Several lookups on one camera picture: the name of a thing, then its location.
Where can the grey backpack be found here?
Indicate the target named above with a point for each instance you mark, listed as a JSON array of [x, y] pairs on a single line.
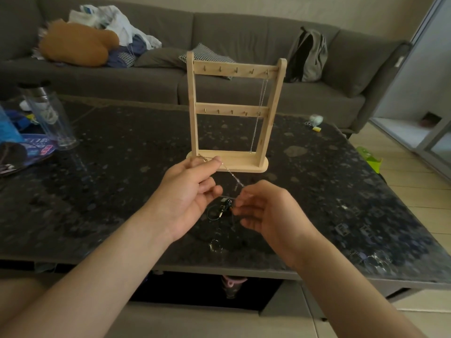
[[313, 59]]

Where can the blue crumpled garment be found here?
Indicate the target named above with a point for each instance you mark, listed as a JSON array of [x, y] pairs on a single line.
[[135, 45]]

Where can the person's left hand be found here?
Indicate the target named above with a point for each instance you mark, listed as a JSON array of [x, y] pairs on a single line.
[[183, 200]]

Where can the dark shoe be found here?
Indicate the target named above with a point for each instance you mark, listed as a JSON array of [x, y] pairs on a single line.
[[430, 119]]

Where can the brown plush toy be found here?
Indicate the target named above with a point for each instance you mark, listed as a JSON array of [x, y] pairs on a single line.
[[75, 43]]

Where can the blue printed packet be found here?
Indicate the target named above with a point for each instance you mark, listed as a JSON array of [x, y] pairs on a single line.
[[38, 149]]

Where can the clear plastic tumbler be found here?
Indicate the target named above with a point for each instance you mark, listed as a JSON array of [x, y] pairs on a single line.
[[51, 117]]

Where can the sliding glass door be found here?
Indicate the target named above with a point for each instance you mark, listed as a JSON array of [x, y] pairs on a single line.
[[426, 66]]

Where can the wooden jewelry stand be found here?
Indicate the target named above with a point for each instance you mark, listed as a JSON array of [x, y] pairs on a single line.
[[232, 161]]

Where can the checkered pillow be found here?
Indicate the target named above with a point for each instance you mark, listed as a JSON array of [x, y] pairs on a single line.
[[208, 56]]

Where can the person's bare leg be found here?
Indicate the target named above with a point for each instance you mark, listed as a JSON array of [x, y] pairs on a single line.
[[16, 299]]

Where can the person's right hand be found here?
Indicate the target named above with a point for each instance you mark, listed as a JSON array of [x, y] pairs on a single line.
[[282, 221]]

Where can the person's right forearm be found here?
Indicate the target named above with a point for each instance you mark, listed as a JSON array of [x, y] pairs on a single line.
[[356, 299]]

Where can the white crumpled garment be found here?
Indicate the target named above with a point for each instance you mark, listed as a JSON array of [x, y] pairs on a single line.
[[119, 22]]

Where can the person's left forearm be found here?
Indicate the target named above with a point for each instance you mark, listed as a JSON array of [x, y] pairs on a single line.
[[88, 285]]

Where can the grey flat cushion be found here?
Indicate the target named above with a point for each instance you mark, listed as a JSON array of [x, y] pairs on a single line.
[[158, 58]]

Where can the green bag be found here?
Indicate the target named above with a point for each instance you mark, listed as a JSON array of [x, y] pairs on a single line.
[[370, 160]]

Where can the pink item under table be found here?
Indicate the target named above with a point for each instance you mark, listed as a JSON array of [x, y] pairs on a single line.
[[234, 281]]

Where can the grey fabric sofa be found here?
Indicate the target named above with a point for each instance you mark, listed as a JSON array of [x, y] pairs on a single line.
[[243, 31]]

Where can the blue plastic bottle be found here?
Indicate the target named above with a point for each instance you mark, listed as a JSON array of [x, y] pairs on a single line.
[[10, 128]]

